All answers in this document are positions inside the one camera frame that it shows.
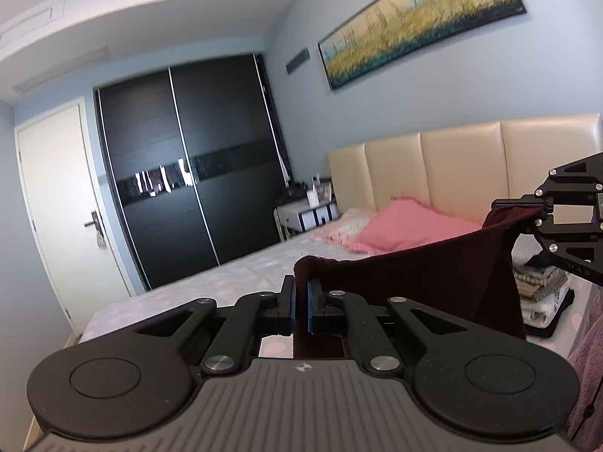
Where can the maroon knit garment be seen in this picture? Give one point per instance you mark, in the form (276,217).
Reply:
(424,273)

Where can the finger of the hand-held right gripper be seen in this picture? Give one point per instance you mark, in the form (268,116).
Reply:
(546,233)
(518,204)

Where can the black sliding wardrobe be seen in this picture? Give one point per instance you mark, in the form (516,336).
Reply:
(188,165)

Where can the beige padded headboard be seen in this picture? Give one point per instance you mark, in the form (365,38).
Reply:
(461,165)

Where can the pink fuzzy clothing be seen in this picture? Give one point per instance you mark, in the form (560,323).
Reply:
(586,376)

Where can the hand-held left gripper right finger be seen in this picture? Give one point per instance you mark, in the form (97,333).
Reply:
(312,310)

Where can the small photo frame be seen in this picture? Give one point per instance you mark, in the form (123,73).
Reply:
(322,190)

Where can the dark wall panel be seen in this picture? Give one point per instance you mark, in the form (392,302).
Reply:
(297,60)

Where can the dark clutter on nightstand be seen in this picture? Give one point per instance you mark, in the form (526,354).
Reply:
(293,193)

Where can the white striped nightstand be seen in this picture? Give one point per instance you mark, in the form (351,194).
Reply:
(306,221)

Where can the white door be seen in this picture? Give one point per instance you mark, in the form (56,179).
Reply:
(61,207)

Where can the framed grass field painting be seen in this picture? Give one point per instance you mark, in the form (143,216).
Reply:
(419,23)

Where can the stack of folded clothes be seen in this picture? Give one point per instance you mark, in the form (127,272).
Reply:
(537,287)

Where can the floral pink pillow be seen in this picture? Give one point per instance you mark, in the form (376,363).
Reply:
(339,230)

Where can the ceiling air vent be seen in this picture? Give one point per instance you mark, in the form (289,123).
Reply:
(28,26)
(61,69)

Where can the bed with pink dotted sheet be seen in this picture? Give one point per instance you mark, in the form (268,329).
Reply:
(226,278)

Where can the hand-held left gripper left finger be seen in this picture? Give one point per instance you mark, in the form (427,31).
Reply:
(288,310)

